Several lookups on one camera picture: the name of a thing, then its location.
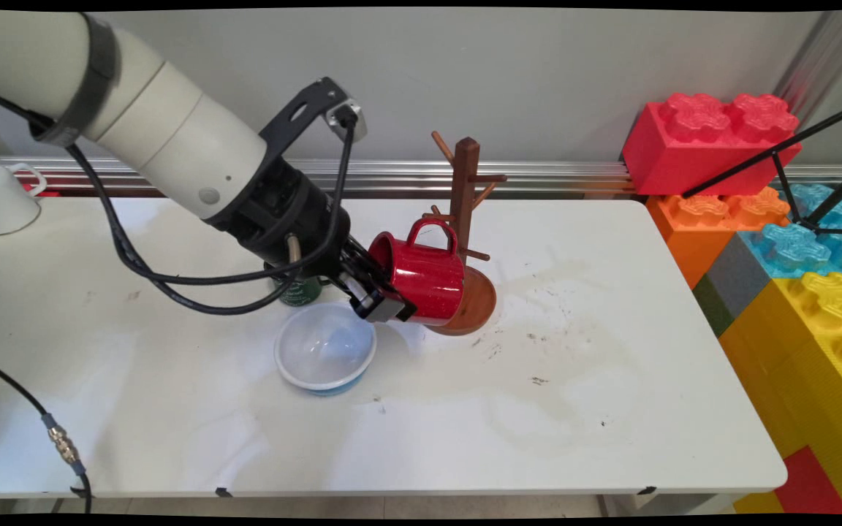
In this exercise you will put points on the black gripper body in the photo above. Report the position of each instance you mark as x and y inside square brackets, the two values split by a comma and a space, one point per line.
[282, 212]

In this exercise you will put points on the grey giant toy brick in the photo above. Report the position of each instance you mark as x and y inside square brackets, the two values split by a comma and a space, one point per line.
[735, 281]

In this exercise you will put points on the blue giant toy brick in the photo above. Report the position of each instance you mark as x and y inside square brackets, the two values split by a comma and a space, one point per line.
[794, 248]

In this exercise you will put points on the red speckled enamel mug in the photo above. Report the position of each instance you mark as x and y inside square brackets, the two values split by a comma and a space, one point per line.
[428, 281]

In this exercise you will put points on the red giant toy brick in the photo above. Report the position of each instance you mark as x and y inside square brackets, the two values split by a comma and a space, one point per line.
[684, 153]

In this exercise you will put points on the dark green giant toy brick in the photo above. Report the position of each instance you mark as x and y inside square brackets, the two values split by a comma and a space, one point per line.
[712, 307]

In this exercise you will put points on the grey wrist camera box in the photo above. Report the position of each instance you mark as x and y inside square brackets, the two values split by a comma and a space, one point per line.
[348, 120]

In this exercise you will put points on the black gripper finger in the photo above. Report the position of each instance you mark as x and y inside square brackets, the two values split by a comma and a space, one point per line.
[384, 303]
[364, 254]

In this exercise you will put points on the black table edge clip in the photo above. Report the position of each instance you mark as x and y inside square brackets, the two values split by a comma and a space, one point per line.
[647, 490]
[79, 492]
[224, 492]

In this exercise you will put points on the horizontal aluminium rail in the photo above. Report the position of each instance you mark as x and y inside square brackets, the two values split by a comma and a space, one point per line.
[552, 175]

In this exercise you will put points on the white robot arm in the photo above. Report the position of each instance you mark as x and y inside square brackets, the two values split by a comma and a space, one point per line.
[143, 117]

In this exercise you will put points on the brown wooden mug tree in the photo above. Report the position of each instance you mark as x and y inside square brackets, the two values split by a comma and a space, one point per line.
[466, 190]

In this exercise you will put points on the dark green enamel mug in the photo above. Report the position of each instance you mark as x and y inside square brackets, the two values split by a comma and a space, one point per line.
[300, 292]

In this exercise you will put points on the small red flat toy brick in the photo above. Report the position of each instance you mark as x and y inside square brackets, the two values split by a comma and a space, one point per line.
[808, 486]

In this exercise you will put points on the white mug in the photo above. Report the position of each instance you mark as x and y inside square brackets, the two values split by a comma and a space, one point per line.
[4, 201]

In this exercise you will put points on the slanted aluminium profile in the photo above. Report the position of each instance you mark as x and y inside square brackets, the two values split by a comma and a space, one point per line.
[823, 58]

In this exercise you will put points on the orange giant toy brick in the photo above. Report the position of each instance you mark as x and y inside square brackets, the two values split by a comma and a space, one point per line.
[691, 234]

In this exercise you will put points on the black camera bracket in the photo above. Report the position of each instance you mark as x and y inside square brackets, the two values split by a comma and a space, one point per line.
[304, 117]

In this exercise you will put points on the black tripod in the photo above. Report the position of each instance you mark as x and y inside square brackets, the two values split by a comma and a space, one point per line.
[786, 172]

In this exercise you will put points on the yellow giant toy brick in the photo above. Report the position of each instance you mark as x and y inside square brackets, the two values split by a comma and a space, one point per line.
[801, 351]

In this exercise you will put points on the white bowl blue outside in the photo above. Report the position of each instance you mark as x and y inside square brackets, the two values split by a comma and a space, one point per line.
[326, 351]

